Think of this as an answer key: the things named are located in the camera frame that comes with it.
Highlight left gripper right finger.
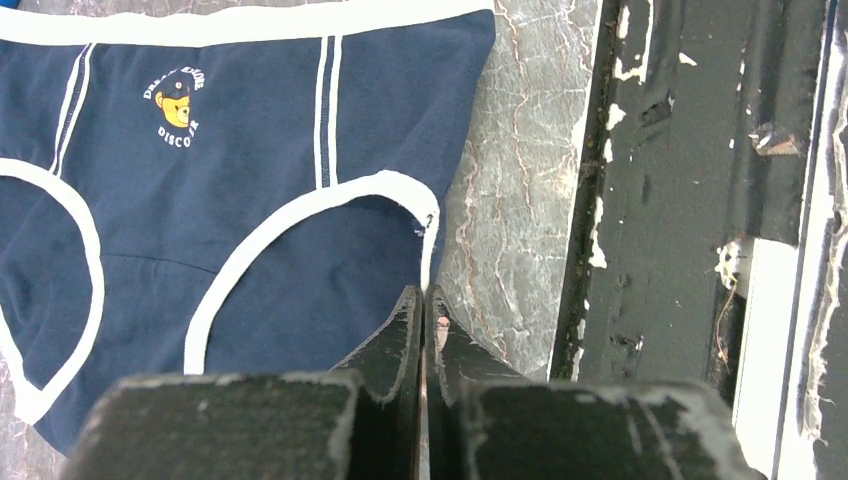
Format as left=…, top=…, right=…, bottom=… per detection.
left=425, top=285, right=759, bottom=479

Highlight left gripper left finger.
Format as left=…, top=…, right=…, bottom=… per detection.
left=62, top=286, right=424, bottom=479

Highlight navy blue white-trimmed underwear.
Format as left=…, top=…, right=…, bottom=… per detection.
left=1, top=1, right=495, bottom=454

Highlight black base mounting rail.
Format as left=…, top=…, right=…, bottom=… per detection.
left=555, top=1, right=847, bottom=479

